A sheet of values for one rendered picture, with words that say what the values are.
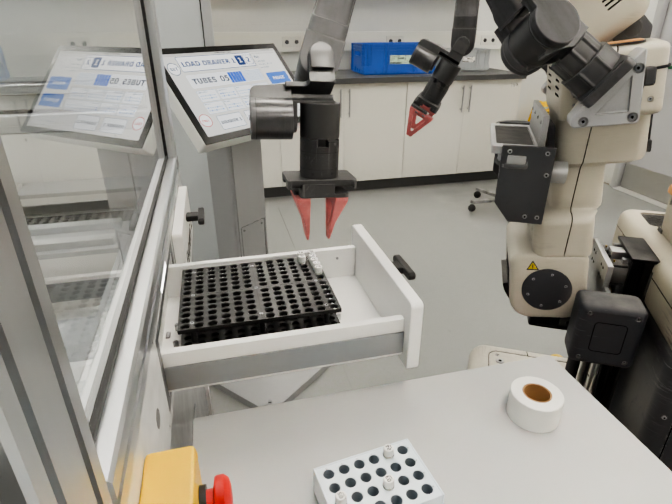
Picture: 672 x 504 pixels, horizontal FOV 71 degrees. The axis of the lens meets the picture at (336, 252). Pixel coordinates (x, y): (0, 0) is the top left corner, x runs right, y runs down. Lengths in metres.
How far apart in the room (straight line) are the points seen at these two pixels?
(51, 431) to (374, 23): 4.34
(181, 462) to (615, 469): 0.52
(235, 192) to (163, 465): 1.25
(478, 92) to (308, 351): 3.67
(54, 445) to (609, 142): 1.02
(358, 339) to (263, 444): 0.19
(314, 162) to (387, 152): 3.27
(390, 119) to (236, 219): 2.41
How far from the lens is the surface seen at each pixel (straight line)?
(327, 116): 0.67
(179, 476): 0.47
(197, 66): 1.55
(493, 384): 0.80
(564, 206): 1.13
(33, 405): 0.26
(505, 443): 0.71
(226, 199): 1.66
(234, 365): 0.65
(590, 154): 1.10
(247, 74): 1.65
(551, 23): 0.85
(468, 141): 4.22
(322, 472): 0.60
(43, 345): 0.28
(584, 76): 0.89
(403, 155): 4.00
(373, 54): 3.93
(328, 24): 0.73
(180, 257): 0.89
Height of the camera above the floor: 1.26
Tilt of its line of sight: 26 degrees down
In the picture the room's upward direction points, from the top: straight up
